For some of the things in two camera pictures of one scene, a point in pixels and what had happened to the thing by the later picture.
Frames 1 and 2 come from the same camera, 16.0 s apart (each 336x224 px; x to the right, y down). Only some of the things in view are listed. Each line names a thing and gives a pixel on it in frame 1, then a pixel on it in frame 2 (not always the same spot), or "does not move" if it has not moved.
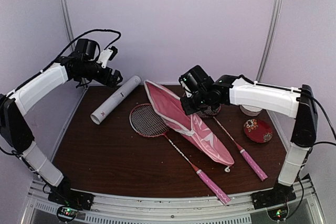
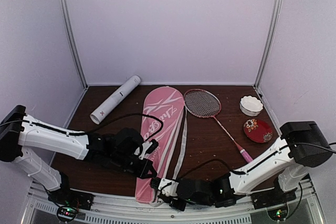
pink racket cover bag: (190, 125) to (167, 105)
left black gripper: (112, 83) to (147, 164)
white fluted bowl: (249, 110) does not move
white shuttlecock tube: (106, 108) does not move
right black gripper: (188, 109) to (177, 206)
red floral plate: (258, 130) does not move
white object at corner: (274, 25) does not move
